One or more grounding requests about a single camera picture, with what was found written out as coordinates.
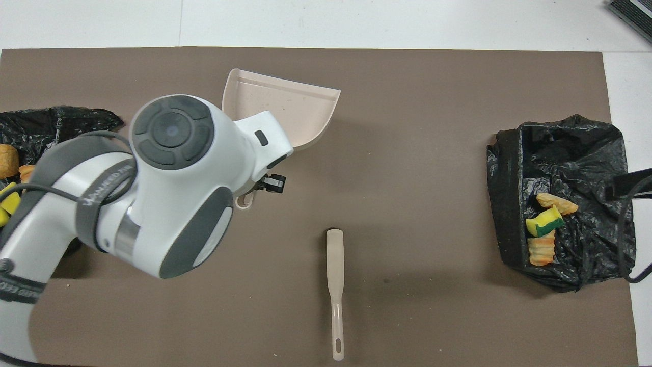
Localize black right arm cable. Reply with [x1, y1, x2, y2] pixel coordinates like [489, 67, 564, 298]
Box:
[615, 176, 652, 284]

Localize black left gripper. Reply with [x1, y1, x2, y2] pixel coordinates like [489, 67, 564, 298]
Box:
[255, 173, 287, 193]

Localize black ribbed object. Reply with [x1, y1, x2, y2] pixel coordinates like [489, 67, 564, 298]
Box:
[606, 0, 652, 44]

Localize orange brown bread roll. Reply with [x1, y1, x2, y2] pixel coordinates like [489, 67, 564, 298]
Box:
[0, 144, 20, 179]

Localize yellow sponge with green pad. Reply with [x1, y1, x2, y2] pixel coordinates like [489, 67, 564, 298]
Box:
[526, 205, 565, 238]
[0, 182, 22, 227]

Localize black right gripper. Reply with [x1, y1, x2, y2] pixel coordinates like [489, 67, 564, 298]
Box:
[611, 168, 652, 199]

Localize crusty bread piece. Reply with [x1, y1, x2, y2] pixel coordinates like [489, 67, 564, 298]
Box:
[536, 193, 579, 215]
[527, 230, 556, 267]

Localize beige plastic dustpan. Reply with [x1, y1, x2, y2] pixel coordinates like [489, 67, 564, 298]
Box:
[223, 69, 341, 211]

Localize bin with black bag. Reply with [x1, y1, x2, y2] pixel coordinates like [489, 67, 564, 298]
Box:
[0, 106, 124, 255]
[486, 114, 637, 294]

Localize brown table mat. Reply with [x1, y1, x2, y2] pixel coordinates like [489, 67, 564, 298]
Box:
[0, 47, 640, 367]

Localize beige brush black bristles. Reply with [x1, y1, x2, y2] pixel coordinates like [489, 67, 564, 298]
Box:
[326, 229, 346, 361]

